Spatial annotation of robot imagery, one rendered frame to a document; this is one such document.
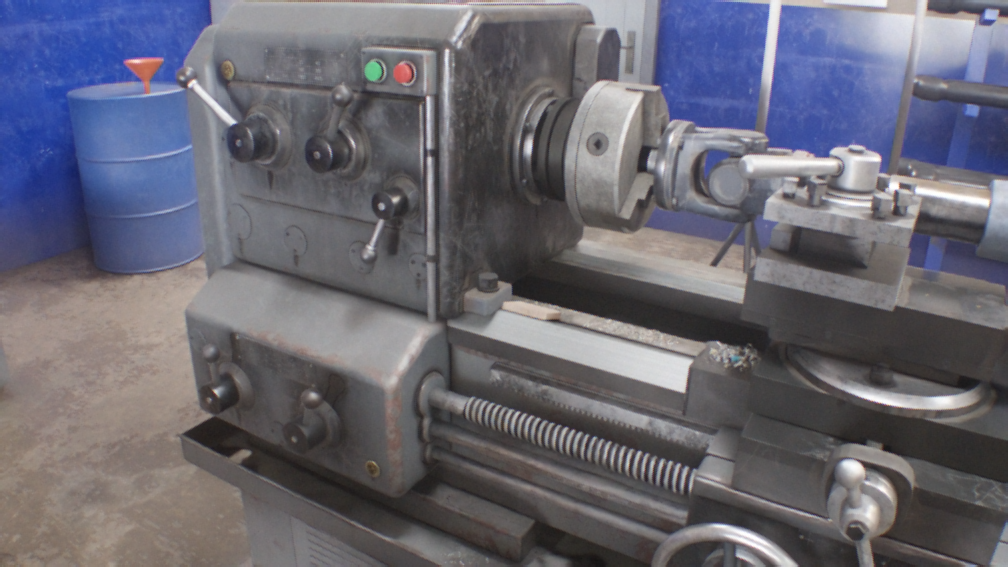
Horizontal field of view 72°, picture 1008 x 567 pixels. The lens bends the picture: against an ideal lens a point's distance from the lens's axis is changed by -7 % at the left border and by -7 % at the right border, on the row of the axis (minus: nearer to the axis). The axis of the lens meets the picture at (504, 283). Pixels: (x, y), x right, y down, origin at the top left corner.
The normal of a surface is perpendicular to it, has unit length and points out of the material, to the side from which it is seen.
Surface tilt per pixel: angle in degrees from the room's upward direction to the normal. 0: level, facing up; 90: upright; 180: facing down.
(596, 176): 94
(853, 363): 0
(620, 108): 41
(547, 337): 36
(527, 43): 90
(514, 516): 0
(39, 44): 90
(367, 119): 90
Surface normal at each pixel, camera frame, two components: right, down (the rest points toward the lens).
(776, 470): -0.51, 0.31
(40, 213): 0.86, 0.21
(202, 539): 0.03, -0.93
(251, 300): -0.25, -0.62
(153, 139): 0.72, 0.28
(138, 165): 0.47, 0.34
